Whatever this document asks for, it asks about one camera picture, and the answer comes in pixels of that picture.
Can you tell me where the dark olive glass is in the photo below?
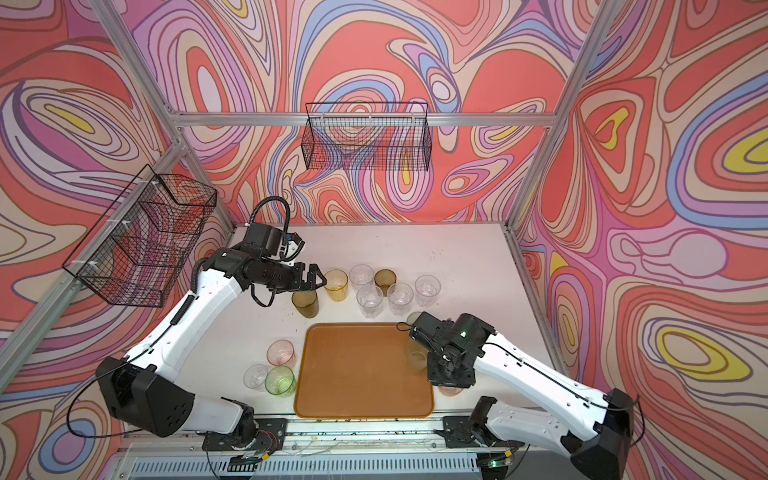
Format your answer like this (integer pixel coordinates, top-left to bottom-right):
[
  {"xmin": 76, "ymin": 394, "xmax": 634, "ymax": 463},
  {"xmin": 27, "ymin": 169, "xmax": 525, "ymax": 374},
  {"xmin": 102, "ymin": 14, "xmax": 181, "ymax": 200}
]
[{"xmin": 291, "ymin": 291, "xmax": 319, "ymax": 319}]

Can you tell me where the left black wire basket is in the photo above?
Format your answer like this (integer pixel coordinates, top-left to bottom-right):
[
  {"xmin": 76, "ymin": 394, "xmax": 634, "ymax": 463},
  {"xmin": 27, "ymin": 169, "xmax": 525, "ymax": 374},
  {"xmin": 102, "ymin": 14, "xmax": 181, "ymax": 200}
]
[{"xmin": 62, "ymin": 166, "xmax": 217, "ymax": 308}]

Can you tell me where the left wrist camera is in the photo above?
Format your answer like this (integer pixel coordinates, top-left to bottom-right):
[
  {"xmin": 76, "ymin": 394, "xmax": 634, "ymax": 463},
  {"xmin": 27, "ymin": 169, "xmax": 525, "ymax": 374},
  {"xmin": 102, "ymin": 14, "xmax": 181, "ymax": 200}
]
[{"xmin": 241, "ymin": 223, "xmax": 305, "ymax": 262}]

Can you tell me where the small clear glass left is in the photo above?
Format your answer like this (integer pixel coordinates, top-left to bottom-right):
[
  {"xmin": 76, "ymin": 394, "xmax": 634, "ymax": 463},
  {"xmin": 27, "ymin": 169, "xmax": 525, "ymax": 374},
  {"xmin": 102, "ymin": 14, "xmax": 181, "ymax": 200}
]
[{"xmin": 243, "ymin": 364, "xmax": 271, "ymax": 390}]

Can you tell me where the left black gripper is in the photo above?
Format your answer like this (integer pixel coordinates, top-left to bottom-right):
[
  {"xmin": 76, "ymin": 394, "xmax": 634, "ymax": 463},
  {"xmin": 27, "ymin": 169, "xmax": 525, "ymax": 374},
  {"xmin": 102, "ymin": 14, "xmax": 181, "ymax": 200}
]
[{"xmin": 261, "ymin": 261, "xmax": 329, "ymax": 293}]

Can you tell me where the yellow glass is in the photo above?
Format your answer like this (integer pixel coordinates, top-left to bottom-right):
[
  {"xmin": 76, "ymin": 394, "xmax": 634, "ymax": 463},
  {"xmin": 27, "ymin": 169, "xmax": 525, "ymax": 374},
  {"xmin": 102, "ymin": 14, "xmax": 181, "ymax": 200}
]
[{"xmin": 324, "ymin": 269, "xmax": 349, "ymax": 302}]

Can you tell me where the back black wire basket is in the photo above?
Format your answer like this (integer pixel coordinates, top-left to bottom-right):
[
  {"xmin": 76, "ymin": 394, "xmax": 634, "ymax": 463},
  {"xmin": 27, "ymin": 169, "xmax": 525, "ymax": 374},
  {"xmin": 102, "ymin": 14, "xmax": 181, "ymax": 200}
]
[{"xmin": 301, "ymin": 101, "xmax": 433, "ymax": 172}]

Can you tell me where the brown glass back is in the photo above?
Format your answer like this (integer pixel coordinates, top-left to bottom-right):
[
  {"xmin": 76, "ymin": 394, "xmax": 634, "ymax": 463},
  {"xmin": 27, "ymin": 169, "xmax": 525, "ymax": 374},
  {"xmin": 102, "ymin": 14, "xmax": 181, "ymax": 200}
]
[{"xmin": 374, "ymin": 269, "xmax": 397, "ymax": 296}]

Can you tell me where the tall pale green glass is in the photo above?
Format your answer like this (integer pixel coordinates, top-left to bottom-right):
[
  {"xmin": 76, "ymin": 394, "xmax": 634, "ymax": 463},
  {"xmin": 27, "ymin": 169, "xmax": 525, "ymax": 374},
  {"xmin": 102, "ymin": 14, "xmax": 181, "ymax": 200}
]
[{"xmin": 406, "ymin": 339, "xmax": 428, "ymax": 371}]

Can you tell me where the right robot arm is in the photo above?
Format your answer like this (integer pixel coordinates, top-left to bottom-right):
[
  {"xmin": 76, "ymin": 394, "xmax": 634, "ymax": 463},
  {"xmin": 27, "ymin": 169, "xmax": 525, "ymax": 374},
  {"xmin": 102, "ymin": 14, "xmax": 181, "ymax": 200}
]
[{"xmin": 409, "ymin": 312, "xmax": 637, "ymax": 479}]

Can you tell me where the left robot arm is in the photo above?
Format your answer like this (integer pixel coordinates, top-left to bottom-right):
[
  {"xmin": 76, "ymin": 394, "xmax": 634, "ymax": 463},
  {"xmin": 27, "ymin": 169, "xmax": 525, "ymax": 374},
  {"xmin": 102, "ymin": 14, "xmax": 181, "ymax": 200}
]
[{"xmin": 96, "ymin": 248, "xmax": 327, "ymax": 448}]

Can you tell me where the brown plastic tray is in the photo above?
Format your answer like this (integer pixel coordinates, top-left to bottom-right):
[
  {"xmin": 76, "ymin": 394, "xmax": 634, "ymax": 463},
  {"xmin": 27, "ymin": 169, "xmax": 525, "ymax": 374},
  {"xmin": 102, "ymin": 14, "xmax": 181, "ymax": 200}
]
[{"xmin": 294, "ymin": 323, "xmax": 434, "ymax": 420}]

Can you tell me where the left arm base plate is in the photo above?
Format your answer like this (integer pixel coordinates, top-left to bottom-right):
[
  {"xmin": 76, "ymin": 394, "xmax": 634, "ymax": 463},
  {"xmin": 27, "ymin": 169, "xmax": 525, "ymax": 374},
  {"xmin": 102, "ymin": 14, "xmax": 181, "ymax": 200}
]
[{"xmin": 202, "ymin": 418, "xmax": 288, "ymax": 453}]

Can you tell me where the bright green glass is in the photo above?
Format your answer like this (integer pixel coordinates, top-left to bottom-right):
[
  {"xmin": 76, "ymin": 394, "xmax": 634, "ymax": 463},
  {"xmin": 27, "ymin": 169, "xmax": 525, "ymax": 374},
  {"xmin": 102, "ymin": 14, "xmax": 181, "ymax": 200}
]
[{"xmin": 264, "ymin": 365, "xmax": 297, "ymax": 397}]

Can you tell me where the pink glass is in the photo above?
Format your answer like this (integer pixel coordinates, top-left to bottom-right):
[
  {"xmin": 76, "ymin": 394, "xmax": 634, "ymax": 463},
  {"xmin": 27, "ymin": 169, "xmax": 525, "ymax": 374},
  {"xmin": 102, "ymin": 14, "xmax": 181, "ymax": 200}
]
[
  {"xmin": 438, "ymin": 386, "xmax": 463, "ymax": 397},
  {"xmin": 266, "ymin": 339, "xmax": 296, "ymax": 368}
]

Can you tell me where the black wire basket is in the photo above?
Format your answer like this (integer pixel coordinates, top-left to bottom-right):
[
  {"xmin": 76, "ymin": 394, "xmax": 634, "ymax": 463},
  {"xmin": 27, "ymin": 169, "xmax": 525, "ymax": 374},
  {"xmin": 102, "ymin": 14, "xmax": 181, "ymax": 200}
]
[
  {"xmin": 301, "ymin": 101, "xmax": 433, "ymax": 172},
  {"xmin": 62, "ymin": 166, "xmax": 217, "ymax": 308}
]

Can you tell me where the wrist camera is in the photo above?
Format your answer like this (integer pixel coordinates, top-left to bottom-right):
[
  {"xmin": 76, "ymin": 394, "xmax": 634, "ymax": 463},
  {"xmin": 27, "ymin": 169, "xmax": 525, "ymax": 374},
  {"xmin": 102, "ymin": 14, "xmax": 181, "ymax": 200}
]
[
  {"xmin": 241, "ymin": 223, "xmax": 305, "ymax": 262},
  {"xmin": 409, "ymin": 311, "xmax": 466, "ymax": 356}
]

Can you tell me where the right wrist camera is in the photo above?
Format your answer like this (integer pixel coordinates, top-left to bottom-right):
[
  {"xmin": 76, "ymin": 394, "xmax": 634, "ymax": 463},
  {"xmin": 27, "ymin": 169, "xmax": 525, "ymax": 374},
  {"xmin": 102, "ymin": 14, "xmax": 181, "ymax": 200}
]
[{"xmin": 409, "ymin": 311, "xmax": 466, "ymax": 356}]

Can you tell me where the small pale green glass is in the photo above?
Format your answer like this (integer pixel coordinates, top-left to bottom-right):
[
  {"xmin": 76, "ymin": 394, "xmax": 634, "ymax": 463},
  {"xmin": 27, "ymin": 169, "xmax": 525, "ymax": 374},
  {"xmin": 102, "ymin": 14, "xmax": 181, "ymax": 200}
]
[{"xmin": 406, "ymin": 311, "xmax": 422, "ymax": 325}]

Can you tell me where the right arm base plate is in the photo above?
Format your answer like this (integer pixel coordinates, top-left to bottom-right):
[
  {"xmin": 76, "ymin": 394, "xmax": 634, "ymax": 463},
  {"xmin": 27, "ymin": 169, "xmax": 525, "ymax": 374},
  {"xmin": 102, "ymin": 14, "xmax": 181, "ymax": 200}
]
[{"xmin": 434, "ymin": 416, "xmax": 524, "ymax": 450}]

